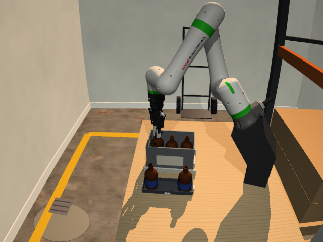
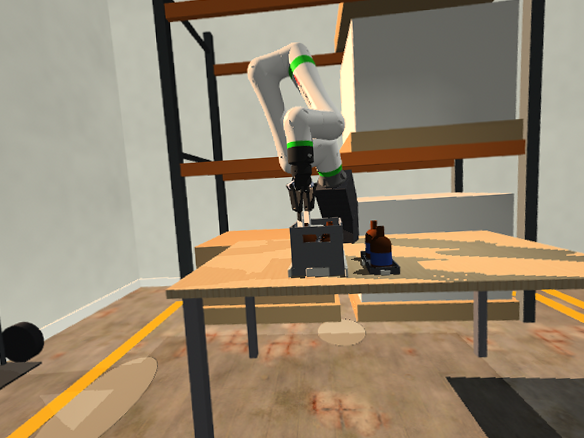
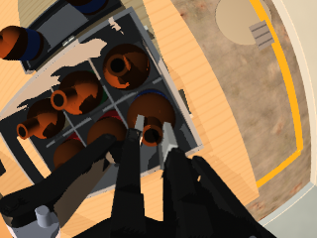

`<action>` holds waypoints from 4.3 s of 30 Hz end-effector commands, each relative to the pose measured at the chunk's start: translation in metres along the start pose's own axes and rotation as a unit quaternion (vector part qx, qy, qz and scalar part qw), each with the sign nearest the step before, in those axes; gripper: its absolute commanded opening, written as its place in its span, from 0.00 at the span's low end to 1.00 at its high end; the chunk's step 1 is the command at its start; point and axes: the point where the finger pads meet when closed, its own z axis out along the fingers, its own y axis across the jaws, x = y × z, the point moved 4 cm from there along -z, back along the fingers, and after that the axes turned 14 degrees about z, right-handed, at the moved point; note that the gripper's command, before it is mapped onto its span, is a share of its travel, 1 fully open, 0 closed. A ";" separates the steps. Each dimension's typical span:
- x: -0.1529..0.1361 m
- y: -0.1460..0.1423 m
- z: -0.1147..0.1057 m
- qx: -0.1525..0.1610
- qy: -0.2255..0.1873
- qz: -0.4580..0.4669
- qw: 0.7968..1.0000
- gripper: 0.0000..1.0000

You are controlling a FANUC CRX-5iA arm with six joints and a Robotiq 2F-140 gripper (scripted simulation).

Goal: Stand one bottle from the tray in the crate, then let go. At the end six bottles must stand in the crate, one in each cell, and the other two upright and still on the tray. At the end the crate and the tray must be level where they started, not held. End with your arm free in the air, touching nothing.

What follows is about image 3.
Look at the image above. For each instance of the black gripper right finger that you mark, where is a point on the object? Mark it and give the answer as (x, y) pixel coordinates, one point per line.
(212, 211)

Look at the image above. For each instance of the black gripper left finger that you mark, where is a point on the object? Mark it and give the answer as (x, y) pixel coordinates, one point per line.
(38, 210)

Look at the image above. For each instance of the dark grey tray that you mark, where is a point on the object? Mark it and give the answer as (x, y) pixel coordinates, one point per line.
(58, 23)

